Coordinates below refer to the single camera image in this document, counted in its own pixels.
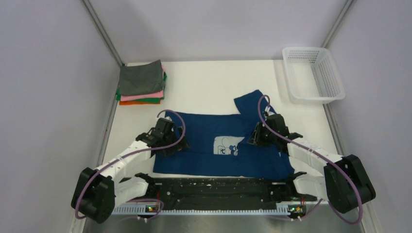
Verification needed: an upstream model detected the folded orange t shirt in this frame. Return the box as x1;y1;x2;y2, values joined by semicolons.
119;100;161;105

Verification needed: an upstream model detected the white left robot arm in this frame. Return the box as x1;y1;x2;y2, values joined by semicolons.
71;117;189;223

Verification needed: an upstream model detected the folded grey t shirt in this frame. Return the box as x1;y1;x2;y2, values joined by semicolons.
119;60;165;96

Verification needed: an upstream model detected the aluminium frame post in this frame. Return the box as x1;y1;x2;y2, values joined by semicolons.
321;0;357;49
81;0;124;67

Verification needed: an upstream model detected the dark blue t shirt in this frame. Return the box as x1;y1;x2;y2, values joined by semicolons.
153;90;295;180

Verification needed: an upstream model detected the folded pink t shirt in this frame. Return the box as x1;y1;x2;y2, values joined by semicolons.
117;66;165;101

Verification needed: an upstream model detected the white perforated plastic basket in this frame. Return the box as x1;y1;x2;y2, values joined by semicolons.
282;47;346;104

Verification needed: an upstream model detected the left aluminium frame post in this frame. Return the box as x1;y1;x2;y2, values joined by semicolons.
81;0;124;67

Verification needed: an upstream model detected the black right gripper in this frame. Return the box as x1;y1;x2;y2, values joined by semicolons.
248;122;277;148

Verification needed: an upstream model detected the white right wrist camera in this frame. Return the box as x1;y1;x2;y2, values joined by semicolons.
263;109;276;117

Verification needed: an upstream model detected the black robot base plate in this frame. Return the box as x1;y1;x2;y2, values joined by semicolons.
130;178;317;211

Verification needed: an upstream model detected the folded green t shirt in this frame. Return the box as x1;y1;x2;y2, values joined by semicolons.
115;86;166;102

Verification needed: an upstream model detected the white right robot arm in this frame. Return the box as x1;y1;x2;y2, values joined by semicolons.
248;113;376;214

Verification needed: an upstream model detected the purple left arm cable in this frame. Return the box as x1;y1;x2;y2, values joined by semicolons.
74;109;187;222

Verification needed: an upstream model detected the white slotted cable duct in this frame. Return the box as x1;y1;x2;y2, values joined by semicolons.
112;202;306;216

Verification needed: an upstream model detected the right aluminium frame post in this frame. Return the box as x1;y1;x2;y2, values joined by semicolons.
321;0;357;49

